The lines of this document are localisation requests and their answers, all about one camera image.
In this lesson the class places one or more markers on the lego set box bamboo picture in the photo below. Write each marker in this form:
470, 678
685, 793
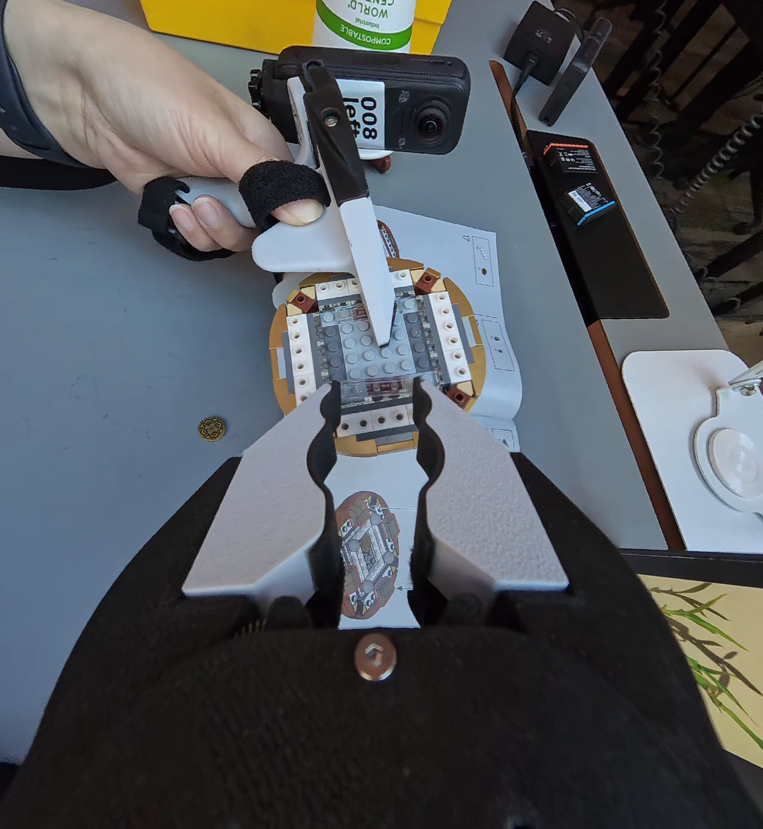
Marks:
711, 615

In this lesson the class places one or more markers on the black wrist band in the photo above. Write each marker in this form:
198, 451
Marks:
6, 97

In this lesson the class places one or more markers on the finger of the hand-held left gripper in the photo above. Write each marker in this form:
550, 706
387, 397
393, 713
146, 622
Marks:
284, 289
368, 259

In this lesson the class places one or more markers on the white paper cup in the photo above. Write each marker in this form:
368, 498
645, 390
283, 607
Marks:
362, 19

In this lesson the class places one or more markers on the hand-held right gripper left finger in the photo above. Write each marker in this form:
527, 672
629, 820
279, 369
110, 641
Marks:
258, 518

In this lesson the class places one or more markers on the brown lego piece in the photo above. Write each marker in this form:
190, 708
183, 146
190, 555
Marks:
381, 162

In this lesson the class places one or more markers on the black battery orange label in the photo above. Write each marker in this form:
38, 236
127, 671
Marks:
569, 157

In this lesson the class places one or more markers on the black wrist rest pad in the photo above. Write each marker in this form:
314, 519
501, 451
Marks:
32, 173

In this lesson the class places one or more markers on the lego instruction booklet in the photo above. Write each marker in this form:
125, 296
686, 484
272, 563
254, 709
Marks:
472, 272

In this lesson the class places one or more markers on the person's left hand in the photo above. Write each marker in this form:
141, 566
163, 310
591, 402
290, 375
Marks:
129, 97

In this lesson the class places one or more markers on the yellow plastic bin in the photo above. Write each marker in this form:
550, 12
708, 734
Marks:
226, 26

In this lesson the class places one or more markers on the round gold lego base model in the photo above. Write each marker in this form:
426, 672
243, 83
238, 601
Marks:
355, 362

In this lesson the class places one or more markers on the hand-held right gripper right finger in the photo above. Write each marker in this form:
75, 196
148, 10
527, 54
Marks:
498, 518

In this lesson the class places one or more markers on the gold round patterned lego tile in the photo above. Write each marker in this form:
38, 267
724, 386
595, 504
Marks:
212, 429

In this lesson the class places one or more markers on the black tray with batteries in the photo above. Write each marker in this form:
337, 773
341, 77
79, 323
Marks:
614, 272

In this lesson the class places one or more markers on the black battery blue label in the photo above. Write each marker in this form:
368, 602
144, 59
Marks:
585, 204

